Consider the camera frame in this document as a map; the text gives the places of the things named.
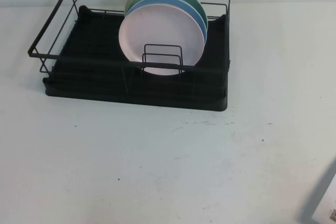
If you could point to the black plastic drip tray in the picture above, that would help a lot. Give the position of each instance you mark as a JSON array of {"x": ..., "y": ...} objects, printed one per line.
[{"x": 89, "y": 87}]

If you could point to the pink round plate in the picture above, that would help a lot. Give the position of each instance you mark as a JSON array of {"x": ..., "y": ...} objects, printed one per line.
[{"x": 157, "y": 30}]

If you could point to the blue round plate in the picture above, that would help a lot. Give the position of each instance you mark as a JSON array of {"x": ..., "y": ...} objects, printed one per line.
[{"x": 191, "y": 7}]

